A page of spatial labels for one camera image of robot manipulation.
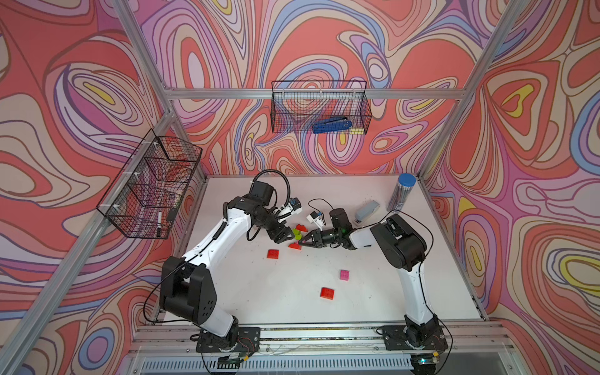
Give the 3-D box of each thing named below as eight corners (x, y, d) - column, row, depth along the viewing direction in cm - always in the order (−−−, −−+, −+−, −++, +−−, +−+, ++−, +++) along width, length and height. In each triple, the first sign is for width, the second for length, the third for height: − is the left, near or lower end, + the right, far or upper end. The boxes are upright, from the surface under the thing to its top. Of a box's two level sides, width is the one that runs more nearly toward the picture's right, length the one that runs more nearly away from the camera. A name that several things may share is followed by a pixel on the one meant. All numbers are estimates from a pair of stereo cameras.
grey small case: (360, 226, 102) (362, 219, 98) (352, 219, 104) (354, 213, 101) (380, 208, 108) (382, 202, 105) (372, 203, 111) (374, 196, 107)
